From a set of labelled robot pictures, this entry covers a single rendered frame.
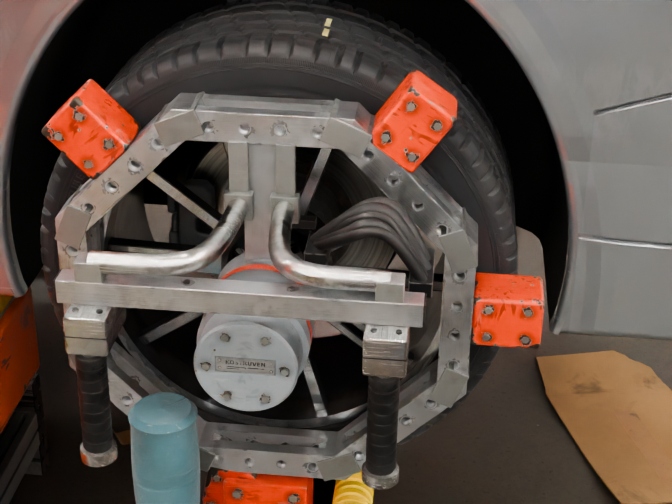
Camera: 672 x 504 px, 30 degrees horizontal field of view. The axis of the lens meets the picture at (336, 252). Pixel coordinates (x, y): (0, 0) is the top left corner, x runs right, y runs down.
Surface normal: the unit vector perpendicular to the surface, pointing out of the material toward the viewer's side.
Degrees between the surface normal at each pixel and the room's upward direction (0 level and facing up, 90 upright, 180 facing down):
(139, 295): 90
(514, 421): 0
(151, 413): 0
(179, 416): 0
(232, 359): 90
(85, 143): 90
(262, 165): 90
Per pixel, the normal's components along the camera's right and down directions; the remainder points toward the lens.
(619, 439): 0.03, -0.89
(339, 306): -0.11, 0.46
